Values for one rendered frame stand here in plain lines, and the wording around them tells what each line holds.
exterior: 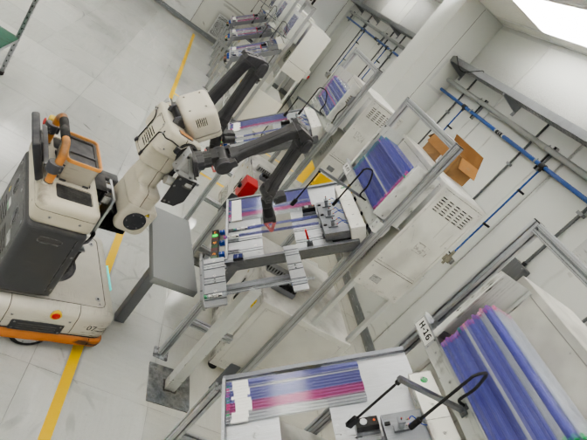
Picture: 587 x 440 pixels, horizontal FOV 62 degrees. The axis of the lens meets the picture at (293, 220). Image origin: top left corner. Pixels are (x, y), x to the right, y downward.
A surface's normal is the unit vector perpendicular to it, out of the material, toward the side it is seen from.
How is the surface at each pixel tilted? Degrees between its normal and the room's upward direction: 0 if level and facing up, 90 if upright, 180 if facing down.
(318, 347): 90
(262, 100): 90
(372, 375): 45
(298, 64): 90
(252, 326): 90
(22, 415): 0
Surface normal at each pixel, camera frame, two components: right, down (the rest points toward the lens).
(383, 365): -0.12, -0.84
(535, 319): -0.79, -0.48
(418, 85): 0.11, 0.51
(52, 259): 0.37, 0.64
